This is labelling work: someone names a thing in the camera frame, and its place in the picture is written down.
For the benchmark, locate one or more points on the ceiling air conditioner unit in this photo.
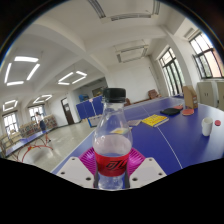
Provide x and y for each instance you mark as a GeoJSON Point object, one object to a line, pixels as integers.
{"type": "Point", "coordinates": [131, 53]}

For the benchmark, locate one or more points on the beige two-door cabinet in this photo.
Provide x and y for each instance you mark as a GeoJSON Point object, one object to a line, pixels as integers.
{"type": "Point", "coordinates": [210, 95]}

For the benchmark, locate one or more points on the person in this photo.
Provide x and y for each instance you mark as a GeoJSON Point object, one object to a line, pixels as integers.
{"type": "Point", "coordinates": [42, 125]}

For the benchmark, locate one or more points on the white mug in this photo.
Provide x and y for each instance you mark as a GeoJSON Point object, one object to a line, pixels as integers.
{"type": "Point", "coordinates": [207, 126]}

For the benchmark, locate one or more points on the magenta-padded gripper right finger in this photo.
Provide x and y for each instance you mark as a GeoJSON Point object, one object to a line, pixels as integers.
{"type": "Point", "coordinates": [146, 170]}

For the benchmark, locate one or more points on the grey notebook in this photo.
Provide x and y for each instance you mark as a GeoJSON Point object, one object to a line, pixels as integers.
{"type": "Point", "coordinates": [135, 122]}

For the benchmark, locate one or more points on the brown armchair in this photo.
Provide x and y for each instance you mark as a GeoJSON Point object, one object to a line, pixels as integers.
{"type": "Point", "coordinates": [127, 102]}
{"type": "Point", "coordinates": [154, 94]}

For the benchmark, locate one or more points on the tall dark-framed window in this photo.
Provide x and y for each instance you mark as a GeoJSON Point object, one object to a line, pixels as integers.
{"type": "Point", "coordinates": [171, 71]}

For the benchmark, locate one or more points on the clear red-labelled water bottle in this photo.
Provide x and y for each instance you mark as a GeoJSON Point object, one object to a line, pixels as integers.
{"type": "Point", "coordinates": [111, 146]}

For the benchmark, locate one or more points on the yellow book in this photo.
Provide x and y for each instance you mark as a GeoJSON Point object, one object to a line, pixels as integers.
{"type": "Point", "coordinates": [154, 120]}

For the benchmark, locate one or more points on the group of ceiling lights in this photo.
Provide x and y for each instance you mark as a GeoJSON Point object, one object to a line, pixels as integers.
{"type": "Point", "coordinates": [26, 59]}

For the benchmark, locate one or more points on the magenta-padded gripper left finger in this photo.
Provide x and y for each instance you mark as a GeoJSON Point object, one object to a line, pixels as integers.
{"type": "Point", "coordinates": [75, 170]}

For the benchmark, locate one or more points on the dark brown door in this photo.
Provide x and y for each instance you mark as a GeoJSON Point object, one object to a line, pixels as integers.
{"type": "Point", "coordinates": [67, 111]}

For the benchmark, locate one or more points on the wide dark-framed window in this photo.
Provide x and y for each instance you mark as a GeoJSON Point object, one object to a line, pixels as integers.
{"type": "Point", "coordinates": [208, 56]}

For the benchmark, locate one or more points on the small yellow booklet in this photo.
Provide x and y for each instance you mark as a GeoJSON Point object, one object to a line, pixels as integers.
{"type": "Point", "coordinates": [120, 131]}

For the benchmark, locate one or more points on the black pouch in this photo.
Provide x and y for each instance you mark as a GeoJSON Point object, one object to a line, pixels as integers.
{"type": "Point", "coordinates": [170, 111]}

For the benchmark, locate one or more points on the shelf unit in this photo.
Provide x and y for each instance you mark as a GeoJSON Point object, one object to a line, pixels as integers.
{"type": "Point", "coordinates": [36, 126]}

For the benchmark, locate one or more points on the folded blue tennis table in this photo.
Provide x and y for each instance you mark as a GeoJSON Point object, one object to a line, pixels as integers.
{"type": "Point", "coordinates": [89, 107]}

